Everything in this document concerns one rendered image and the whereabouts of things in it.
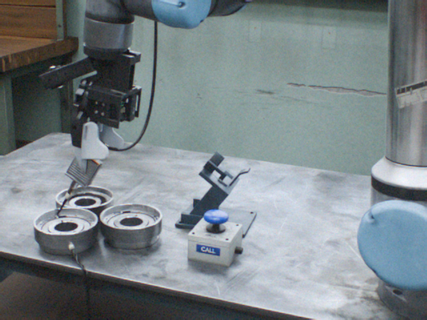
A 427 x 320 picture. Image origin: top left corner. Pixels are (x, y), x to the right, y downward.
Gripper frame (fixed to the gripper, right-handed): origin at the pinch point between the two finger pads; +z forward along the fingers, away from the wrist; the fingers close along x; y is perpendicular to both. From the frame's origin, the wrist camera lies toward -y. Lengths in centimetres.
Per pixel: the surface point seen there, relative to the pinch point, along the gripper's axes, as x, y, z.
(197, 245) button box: -2.7, 22.5, 7.1
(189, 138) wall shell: 160, -39, 57
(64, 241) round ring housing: -9.8, 2.8, 9.8
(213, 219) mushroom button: -0.9, 23.9, 2.9
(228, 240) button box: -1.9, 27.1, 5.0
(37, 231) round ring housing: -9.9, -2.3, 9.7
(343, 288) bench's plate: -1.7, 45.9, 7.0
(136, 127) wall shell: 160, -65, 59
